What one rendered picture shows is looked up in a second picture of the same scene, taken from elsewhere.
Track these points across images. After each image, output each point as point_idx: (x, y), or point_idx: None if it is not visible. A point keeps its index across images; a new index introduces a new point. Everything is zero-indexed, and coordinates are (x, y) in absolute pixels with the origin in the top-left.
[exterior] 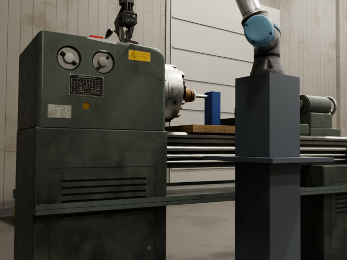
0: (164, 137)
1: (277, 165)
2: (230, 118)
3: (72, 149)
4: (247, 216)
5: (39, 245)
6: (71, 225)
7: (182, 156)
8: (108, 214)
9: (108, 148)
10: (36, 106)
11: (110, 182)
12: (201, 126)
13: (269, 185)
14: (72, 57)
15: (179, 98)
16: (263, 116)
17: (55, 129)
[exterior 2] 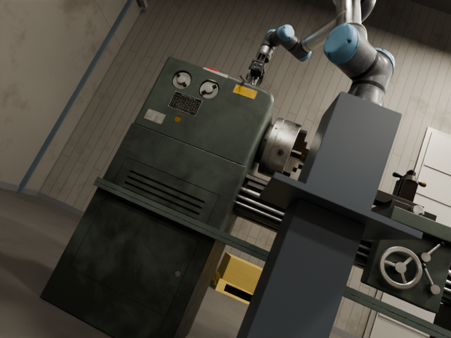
0: (240, 171)
1: (314, 208)
2: None
3: (150, 149)
4: (264, 272)
5: (88, 213)
6: (119, 210)
7: (265, 207)
8: (154, 218)
9: (180, 160)
10: (141, 108)
11: (169, 190)
12: None
13: (288, 228)
14: (183, 79)
15: (286, 149)
16: (318, 145)
17: (145, 128)
